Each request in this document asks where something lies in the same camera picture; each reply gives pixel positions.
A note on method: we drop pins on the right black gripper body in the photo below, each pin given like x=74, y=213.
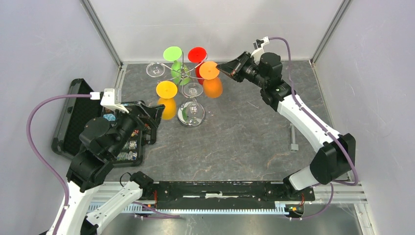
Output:
x=248, y=70

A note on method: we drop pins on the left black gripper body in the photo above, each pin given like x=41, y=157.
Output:
x=134, y=121

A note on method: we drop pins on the orange wine glass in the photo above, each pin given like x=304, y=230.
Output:
x=212, y=84

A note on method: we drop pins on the clear wine glass front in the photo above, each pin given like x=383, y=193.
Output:
x=191, y=113

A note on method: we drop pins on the clear wine glass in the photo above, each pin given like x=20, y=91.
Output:
x=155, y=69
x=191, y=113

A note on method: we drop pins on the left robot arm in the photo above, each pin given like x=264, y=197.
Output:
x=91, y=203

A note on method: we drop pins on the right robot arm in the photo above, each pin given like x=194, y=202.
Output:
x=335, y=152

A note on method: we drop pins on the red wine glass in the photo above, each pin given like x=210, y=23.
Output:
x=197, y=55

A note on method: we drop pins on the yellow wine glass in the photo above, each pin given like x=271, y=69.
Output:
x=167, y=90

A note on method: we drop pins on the chrome wine glass rack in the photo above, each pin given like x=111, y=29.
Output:
x=179, y=93

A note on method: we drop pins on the green wine glass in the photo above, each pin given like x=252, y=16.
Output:
x=179, y=72

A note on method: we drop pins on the clear wine glass rear left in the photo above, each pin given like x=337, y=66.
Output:
x=155, y=69

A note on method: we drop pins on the black poker chip case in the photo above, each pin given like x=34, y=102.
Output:
x=76, y=112

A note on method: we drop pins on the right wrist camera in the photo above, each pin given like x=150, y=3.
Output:
x=259, y=45

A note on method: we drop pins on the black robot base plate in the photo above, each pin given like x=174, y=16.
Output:
x=223, y=194

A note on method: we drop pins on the grey metal bracket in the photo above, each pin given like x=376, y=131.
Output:
x=294, y=147

